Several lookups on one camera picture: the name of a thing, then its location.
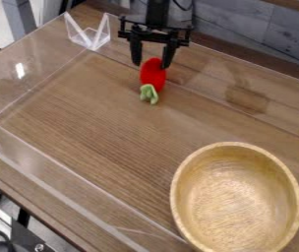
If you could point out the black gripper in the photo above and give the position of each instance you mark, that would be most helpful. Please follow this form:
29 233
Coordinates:
172 33

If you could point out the red plush strawberry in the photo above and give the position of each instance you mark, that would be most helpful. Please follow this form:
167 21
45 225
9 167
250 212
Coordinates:
152 80

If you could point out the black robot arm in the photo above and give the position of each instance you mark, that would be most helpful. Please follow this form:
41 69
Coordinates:
157 14

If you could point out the clear acrylic tray walls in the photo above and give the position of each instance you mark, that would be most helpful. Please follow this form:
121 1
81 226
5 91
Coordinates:
88 154

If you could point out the wooden bowl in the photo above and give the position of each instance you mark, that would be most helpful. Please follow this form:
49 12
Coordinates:
235 199

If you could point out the grey post top left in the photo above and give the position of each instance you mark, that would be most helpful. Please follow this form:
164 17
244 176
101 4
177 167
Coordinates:
20 16

